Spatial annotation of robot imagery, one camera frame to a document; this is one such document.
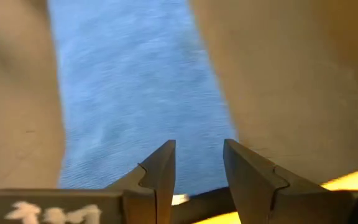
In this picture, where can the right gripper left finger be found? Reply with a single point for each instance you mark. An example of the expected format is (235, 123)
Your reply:
(157, 186)

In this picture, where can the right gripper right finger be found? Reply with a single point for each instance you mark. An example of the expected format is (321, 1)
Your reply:
(253, 186)

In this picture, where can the blue microfiber towel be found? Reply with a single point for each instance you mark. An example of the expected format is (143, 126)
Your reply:
(135, 93)

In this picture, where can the orange microfiber towel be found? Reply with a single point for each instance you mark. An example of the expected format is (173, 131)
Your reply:
(353, 180)

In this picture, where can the tan plastic basket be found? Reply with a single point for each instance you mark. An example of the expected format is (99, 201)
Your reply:
(291, 93)

